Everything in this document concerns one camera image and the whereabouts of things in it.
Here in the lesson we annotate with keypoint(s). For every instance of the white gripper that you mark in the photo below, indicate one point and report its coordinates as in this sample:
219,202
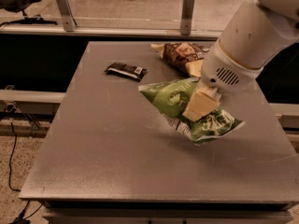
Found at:
224,68

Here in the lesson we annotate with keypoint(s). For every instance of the green jalapeno chip bag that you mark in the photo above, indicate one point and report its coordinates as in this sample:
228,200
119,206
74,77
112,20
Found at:
171,99

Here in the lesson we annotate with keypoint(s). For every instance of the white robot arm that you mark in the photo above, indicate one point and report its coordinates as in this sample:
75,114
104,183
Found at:
257,32

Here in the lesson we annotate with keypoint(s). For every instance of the brown and cream chip bag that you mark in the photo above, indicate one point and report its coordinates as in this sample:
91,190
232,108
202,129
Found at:
187,57

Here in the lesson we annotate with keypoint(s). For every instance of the black snack bar wrapper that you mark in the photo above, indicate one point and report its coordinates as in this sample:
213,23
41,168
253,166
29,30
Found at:
135,73

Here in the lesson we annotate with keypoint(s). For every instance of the grey metal table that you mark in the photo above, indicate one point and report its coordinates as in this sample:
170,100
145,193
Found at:
110,156

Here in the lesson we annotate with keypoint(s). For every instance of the black office chair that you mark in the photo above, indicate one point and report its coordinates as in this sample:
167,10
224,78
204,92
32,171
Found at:
16,6

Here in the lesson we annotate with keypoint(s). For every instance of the right aluminium side frame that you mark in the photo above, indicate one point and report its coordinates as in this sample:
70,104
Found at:
288,117

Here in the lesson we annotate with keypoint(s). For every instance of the aluminium side frame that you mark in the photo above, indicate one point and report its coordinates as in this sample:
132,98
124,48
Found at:
31,106
288,117

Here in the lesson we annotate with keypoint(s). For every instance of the aluminium guard rail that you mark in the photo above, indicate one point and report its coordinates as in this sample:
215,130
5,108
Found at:
164,34

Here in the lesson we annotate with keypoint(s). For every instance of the middle metal rail bracket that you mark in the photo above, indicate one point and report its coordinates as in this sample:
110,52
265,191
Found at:
186,17

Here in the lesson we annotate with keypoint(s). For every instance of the metal rail bracket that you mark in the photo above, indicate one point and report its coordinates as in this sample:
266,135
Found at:
68,20
186,17

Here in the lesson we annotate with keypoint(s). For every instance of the left metal rail bracket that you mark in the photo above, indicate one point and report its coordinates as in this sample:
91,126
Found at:
68,20

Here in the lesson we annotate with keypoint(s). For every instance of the left aluminium side frame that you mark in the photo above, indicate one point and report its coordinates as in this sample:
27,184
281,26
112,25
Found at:
31,106

